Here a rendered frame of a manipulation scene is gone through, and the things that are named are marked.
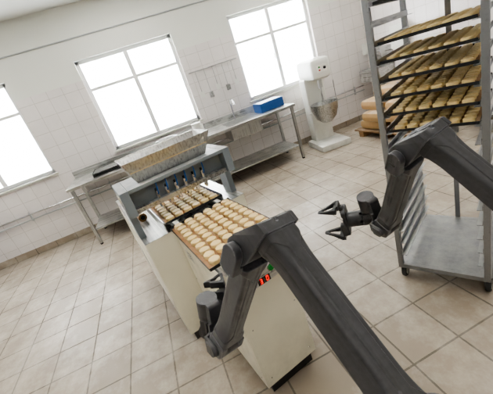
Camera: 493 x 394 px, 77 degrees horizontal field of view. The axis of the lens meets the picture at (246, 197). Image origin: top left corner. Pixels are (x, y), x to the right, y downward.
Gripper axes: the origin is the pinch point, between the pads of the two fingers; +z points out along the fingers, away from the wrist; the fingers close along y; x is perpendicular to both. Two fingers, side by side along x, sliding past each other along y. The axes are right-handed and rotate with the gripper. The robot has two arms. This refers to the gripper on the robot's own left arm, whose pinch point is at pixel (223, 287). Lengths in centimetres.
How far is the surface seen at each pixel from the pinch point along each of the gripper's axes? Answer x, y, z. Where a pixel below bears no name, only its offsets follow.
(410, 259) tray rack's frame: 90, 69, 105
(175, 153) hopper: -42, -31, 94
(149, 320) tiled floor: -110, 100, 105
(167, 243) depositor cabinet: -57, 19, 77
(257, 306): 1, 37, 34
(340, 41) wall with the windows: 126, -98, 537
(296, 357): 12, 80, 44
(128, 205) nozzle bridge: -68, -11, 68
